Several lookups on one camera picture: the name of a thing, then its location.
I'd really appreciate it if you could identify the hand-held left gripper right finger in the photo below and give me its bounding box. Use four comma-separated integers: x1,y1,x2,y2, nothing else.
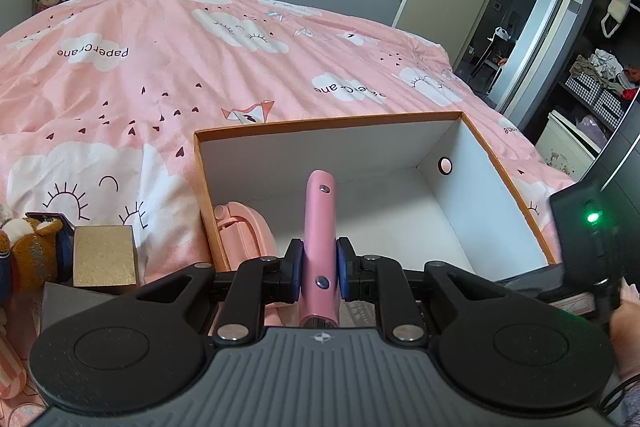
335,236,502,344

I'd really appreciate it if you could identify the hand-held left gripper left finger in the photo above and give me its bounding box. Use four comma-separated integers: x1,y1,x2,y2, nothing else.
141,238,306,344

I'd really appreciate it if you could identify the pink folding stick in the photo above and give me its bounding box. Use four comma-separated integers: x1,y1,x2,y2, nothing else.
299,169,340,333

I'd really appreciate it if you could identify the orange cardboard box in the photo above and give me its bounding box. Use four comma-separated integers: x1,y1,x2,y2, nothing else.
194,111,564,289

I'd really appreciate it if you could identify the gold box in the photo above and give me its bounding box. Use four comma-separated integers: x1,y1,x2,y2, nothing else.
73,225,139,291

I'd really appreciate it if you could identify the brown bear plush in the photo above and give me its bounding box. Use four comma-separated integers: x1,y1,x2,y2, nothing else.
0,212,74,294

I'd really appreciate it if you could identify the person's right hand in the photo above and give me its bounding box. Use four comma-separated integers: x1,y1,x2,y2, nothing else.
610,281,640,381

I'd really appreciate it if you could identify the houndstooth storage basket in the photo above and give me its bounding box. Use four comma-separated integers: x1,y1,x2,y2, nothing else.
564,74,627,131

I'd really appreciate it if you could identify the pile of clothes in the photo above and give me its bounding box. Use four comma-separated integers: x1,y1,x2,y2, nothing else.
572,49,627,90

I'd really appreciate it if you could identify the dark chair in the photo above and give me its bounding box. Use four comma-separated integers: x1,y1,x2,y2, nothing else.
472,39,506,83

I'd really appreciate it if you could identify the white handbag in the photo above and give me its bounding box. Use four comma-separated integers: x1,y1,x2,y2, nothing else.
599,0,634,39

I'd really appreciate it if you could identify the pink printed duvet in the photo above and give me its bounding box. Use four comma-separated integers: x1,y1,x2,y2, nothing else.
0,0,578,427

